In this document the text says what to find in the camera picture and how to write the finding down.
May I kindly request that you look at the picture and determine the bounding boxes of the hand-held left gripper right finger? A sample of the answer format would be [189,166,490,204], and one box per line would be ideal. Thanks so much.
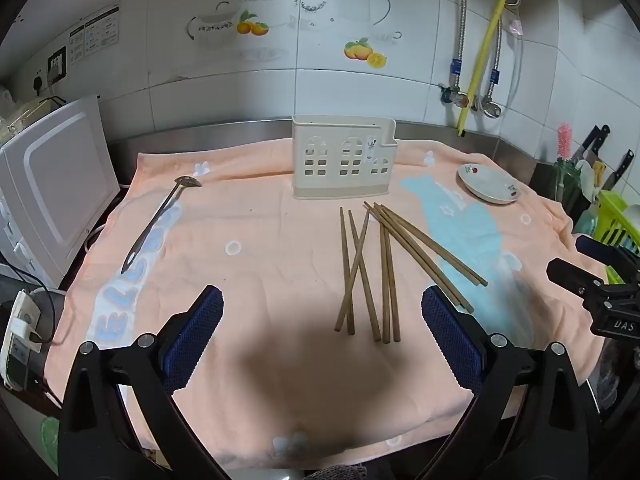
[415,285,603,480]

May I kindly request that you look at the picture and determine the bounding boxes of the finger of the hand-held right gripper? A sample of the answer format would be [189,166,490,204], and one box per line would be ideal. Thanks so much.
[546,258,608,311]
[575,234,640,286]

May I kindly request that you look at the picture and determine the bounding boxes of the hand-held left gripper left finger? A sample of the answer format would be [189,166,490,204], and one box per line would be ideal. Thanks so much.
[59,284,231,480]

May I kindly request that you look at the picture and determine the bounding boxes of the pile of wooden chopsticks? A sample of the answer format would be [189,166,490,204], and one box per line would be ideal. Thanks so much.
[334,201,490,345]

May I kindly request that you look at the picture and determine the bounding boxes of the cream plastic utensil holder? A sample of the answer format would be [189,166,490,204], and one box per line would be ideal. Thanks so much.
[291,115,397,201]

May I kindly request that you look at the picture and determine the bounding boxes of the green plastic basket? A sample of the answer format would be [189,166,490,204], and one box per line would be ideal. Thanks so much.
[592,189,640,261]

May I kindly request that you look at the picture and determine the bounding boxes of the dark green utensil cup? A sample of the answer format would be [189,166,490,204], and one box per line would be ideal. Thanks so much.
[552,160,583,211]

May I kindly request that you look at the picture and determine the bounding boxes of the knives in block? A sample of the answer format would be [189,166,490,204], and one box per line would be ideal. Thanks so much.
[570,125,612,166]

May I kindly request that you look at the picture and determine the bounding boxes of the pink bottle brush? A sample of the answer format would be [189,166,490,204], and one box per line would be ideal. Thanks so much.
[556,122,573,201]

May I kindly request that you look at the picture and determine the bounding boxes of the pink printed towel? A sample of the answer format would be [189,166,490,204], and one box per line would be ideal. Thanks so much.
[45,135,608,471]

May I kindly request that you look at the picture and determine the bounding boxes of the white floral dish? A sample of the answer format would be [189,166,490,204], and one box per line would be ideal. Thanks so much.
[456,164,521,206]

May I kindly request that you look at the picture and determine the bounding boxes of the metal slotted spoon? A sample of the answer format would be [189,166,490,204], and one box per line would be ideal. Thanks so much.
[121,175,202,275]

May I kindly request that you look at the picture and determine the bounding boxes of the white power strip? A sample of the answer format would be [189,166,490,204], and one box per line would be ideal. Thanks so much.
[0,287,43,391]

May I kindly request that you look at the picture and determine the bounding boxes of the green cloth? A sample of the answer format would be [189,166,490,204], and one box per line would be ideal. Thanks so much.
[40,417,61,466]

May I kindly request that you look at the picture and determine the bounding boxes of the metal water valve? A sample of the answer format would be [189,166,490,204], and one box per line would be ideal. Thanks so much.
[439,82,473,110]
[477,95,503,120]

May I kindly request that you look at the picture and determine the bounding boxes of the white appliance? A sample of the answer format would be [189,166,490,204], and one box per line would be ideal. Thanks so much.
[0,95,122,286]

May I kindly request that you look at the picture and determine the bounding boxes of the pale plastic container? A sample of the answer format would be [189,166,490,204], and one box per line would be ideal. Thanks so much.
[0,87,68,133]

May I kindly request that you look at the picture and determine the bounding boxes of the white notice sticker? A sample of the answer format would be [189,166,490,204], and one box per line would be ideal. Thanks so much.
[67,2,122,66]

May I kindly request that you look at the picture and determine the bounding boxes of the black handled knife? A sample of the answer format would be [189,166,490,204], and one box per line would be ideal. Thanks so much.
[607,149,636,191]

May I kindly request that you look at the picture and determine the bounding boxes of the black power cable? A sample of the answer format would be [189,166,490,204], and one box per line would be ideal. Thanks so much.
[0,259,63,346]

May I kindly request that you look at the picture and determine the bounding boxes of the braided metal hose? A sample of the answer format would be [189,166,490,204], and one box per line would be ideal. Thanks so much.
[450,0,471,93]
[487,7,506,106]

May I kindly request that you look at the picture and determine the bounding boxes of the white plastic hose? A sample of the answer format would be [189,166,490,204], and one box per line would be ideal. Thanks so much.
[502,0,526,111]

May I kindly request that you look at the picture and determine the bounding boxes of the yellow gas hose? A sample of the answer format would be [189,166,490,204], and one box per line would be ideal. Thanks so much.
[456,0,513,137]

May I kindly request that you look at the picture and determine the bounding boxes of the black wall switch panel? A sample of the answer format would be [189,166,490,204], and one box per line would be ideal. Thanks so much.
[46,46,68,83]

